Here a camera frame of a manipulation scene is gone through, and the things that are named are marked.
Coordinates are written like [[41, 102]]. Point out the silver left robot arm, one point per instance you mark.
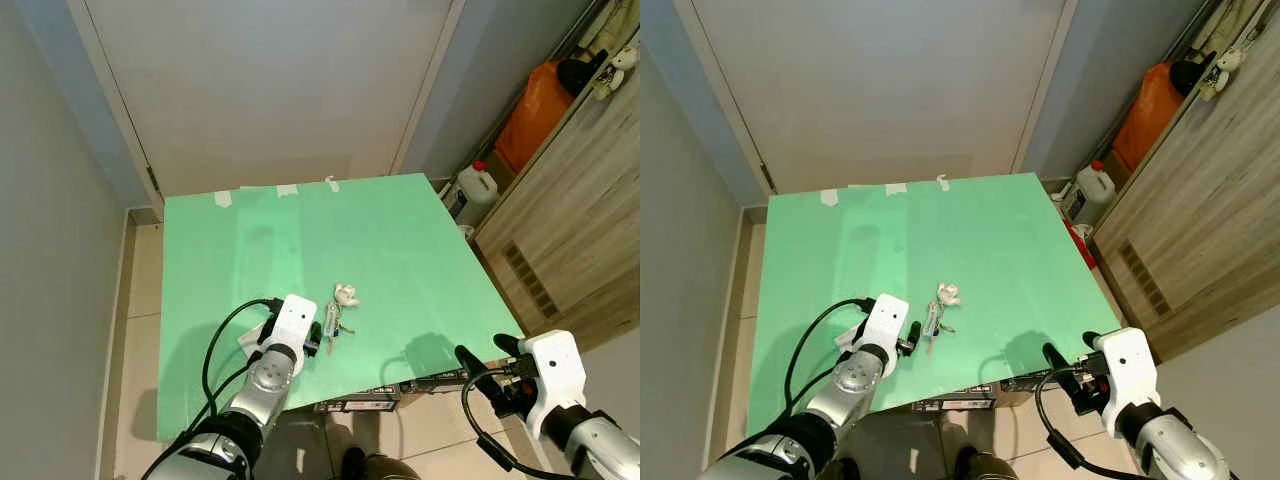
[[262, 385], [850, 385]]

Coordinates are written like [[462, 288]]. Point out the silver bunch of keys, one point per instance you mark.
[[332, 322], [933, 322]]

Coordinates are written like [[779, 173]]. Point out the black round cap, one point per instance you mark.
[[1190, 76], [577, 75]]

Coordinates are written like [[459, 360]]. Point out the orange bag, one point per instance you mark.
[[1148, 115], [535, 115]]

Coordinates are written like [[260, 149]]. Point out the beige cloth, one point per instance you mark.
[[1250, 20], [620, 20]]

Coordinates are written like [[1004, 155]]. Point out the dark robot foot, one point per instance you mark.
[[985, 468], [375, 468]]

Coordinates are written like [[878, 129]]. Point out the white jug with red cap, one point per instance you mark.
[[477, 188], [1093, 188]]

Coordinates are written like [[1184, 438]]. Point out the wooden cabinet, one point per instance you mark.
[[1200, 210], [585, 200]]

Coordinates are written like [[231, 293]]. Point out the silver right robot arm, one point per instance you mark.
[[600, 450], [1180, 450]]

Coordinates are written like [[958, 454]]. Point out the white door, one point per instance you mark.
[[880, 90], [270, 90]]

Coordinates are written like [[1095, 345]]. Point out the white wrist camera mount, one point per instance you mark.
[[555, 375], [1130, 375], [290, 318], [882, 318]]

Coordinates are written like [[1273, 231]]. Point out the white plush toy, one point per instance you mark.
[[622, 62], [1225, 65]]

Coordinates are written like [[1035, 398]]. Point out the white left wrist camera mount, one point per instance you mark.
[[290, 318], [882, 318]]

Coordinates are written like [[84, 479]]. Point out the green foam board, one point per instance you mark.
[[380, 260], [1000, 255]]

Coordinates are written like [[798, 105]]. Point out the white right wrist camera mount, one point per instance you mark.
[[1130, 375], [555, 375]]

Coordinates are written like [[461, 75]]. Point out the red object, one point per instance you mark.
[[1080, 245]]

